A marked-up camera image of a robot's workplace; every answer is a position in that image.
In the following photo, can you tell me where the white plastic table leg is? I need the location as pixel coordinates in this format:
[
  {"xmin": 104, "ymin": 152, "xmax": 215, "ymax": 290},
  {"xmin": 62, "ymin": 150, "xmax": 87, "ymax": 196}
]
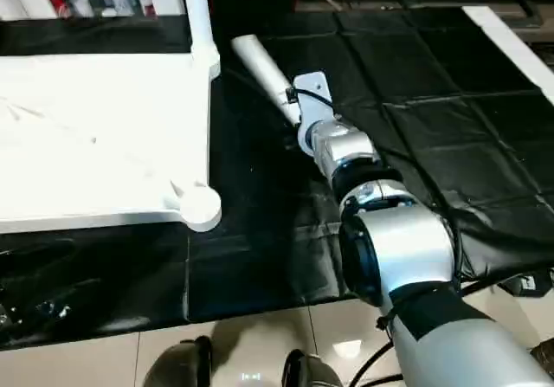
[
  {"xmin": 229, "ymin": 33, "xmax": 306, "ymax": 126},
  {"xmin": 179, "ymin": 0, "xmax": 219, "ymax": 61}
]

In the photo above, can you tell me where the white plastic table top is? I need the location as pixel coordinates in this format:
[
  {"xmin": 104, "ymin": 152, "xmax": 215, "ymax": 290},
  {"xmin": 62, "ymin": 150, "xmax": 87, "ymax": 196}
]
[{"xmin": 0, "ymin": 44, "xmax": 223, "ymax": 235}]

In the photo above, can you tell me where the black work mat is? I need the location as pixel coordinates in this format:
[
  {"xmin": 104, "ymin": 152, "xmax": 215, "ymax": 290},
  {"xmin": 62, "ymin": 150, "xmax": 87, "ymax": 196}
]
[{"xmin": 0, "ymin": 6, "xmax": 554, "ymax": 353}]

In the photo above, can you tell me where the white edge strip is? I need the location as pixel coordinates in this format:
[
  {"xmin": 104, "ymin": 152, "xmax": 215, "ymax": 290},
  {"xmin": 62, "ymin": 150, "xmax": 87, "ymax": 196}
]
[{"xmin": 461, "ymin": 5, "xmax": 554, "ymax": 104}]

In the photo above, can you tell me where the grey right robot foot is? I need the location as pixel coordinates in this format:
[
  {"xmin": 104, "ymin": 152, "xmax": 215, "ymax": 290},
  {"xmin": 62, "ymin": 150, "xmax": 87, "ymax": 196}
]
[{"xmin": 280, "ymin": 350, "xmax": 345, "ymax": 387}]

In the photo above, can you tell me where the black metal stand tube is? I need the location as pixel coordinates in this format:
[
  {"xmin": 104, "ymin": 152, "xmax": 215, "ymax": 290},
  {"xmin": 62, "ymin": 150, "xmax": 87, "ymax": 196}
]
[{"xmin": 457, "ymin": 266, "xmax": 554, "ymax": 300}]

